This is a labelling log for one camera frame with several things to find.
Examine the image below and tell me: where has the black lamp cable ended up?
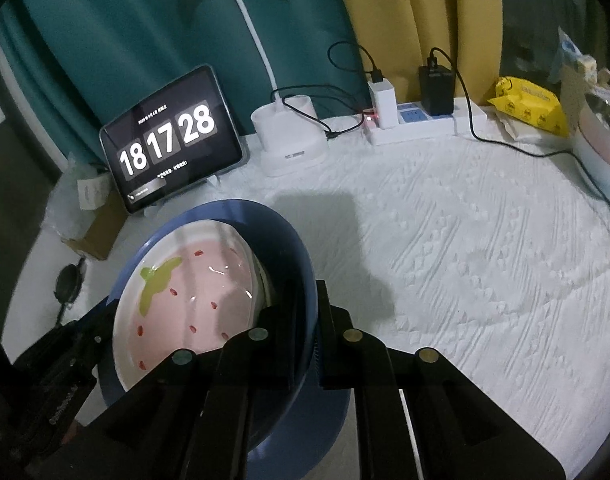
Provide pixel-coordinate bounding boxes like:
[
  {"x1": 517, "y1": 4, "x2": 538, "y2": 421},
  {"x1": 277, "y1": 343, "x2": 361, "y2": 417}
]
[{"x1": 271, "y1": 87, "x2": 376, "y2": 141}]

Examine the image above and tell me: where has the black puck cable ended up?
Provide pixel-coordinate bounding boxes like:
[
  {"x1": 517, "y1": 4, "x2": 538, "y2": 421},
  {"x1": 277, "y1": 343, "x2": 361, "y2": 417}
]
[{"x1": 55, "y1": 255, "x2": 93, "y2": 331}]

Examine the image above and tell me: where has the pale blue bowl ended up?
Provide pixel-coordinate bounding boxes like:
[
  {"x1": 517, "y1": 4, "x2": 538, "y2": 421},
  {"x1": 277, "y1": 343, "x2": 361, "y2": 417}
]
[{"x1": 572, "y1": 145, "x2": 610, "y2": 191}]

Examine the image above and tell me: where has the white paper tag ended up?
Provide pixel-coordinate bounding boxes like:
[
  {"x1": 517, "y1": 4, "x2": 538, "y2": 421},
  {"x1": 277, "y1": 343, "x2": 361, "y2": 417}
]
[{"x1": 77, "y1": 177, "x2": 110, "y2": 212}]

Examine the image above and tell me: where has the black round puck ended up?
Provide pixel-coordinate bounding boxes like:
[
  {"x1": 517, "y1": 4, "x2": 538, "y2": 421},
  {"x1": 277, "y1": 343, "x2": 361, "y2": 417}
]
[{"x1": 55, "y1": 264, "x2": 82, "y2": 306}]

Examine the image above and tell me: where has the yellow curtain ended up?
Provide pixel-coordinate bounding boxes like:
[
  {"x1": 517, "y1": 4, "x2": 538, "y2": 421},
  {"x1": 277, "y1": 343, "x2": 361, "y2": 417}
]
[{"x1": 327, "y1": 0, "x2": 503, "y2": 111}]

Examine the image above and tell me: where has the cream bowl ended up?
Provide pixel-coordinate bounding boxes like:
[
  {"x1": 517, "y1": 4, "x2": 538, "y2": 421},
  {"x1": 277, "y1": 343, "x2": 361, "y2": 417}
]
[{"x1": 250, "y1": 250, "x2": 273, "y2": 311}]

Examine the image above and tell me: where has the teal curtain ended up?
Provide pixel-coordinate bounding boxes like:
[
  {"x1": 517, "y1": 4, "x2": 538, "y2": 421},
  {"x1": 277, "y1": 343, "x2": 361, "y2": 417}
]
[{"x1": 0, "y1": 0, "x2": 370, "y2": 171}]

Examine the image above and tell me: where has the tablet showing clock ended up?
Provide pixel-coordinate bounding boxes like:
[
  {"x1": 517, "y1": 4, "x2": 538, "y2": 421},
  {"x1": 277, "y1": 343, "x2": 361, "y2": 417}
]
[{"x1": 99, "y1": 65, "x2": 246, "y2": 215}]

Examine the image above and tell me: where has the black charger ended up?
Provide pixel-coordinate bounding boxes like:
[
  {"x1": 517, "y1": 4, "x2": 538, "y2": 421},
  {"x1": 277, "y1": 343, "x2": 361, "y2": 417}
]
[{"x1": 417, "y1": 65, "x2": 456, "y2": 116}]

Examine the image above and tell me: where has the dark glass sliding door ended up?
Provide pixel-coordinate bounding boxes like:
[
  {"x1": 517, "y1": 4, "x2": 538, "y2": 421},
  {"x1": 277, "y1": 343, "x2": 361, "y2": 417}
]
[{"x1": 497, "y1": 0, "x2": 610, "y2": 111}]

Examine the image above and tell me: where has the clear plastic bag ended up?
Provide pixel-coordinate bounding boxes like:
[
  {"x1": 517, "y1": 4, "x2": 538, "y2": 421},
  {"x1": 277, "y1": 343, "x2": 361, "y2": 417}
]
[{"x1": 45, "y1": 160, "x2": 116, "y2": 241}]

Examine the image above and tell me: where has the cardboard box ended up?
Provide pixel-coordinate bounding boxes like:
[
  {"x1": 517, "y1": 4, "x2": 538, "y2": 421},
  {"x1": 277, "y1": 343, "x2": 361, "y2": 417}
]
[{"x1": 62, "y1": 200, "x2": 130, "y2": 261}]

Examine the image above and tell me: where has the pink bowl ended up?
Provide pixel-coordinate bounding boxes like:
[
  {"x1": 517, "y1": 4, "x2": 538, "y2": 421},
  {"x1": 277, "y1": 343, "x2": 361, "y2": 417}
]
[{"x1": 577, "y1": 105, "x2": 610, "y2": 161}]

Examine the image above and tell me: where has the white power strip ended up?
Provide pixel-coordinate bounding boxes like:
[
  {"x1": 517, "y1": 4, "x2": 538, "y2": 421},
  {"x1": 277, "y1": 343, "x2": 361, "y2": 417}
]
[{"x1": 362, "y1": 99, "x2": 488, "y2": 147}]

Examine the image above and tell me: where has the strawberry print bowl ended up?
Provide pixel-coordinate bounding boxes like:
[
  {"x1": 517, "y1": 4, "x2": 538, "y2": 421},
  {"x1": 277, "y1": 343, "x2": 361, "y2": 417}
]
[{"x1": 112, "y1": 219, "x2": 266, "y2": 393}]

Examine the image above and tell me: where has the black charger cable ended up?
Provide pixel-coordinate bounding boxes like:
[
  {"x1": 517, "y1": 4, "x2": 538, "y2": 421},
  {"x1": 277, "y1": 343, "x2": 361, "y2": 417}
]
[
  {"x1": 327, "y1": 40, "x2": 386, "y2": 83},
  {"x1": 429, "y1": 47, "x2": 610, "y2": 246}
]

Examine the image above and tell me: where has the white charger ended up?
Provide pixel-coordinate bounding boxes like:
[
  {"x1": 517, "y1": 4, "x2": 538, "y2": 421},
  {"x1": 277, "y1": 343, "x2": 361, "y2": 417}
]
[{"x1": 367, "y1": 79, "x2": 398, "y2": 128}]

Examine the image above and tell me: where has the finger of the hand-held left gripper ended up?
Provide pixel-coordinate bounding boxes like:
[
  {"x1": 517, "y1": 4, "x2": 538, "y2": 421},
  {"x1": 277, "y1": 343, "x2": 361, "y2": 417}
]
[{"x1": 76, "y1": 298, "x2": 118, "y2": 344}]

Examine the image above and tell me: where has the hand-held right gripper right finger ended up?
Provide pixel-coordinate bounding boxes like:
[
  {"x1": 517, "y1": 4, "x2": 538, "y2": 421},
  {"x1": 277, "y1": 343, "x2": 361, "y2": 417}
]
[{"x1": 315, "y1": 280, "x2": 568, "y2": 480}]

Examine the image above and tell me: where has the yellow packet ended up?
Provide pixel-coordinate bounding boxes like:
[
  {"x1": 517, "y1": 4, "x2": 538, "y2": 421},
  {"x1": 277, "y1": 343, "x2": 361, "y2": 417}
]
[{"x1": 487, "y1": 76, "x2": 570, "y2": 138}]

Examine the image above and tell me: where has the white desk lamp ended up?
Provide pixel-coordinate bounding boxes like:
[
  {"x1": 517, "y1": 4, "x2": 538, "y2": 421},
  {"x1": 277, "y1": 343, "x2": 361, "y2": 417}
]
[{"x1": 149, "y1": 0, "x2": 330, "y2": 178}]

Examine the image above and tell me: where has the light blue plate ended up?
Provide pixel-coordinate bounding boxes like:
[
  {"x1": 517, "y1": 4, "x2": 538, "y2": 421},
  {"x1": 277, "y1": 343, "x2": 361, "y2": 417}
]
[{"x1": 97, "y1": 360, "x2": 353, "y2": 463}]

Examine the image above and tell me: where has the white carton with clutter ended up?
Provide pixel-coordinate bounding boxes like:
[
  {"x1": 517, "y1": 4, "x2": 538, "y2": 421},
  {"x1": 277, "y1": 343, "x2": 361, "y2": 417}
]
[{"x1": 555, "y1": 27, "x2": 610, "y2": 111}]

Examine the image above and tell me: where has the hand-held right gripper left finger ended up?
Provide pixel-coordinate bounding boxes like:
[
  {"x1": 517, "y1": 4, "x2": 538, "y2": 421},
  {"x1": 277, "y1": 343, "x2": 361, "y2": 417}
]
[{"x1": 92, "y1": 280, "x2": 308, "y2": 480}]

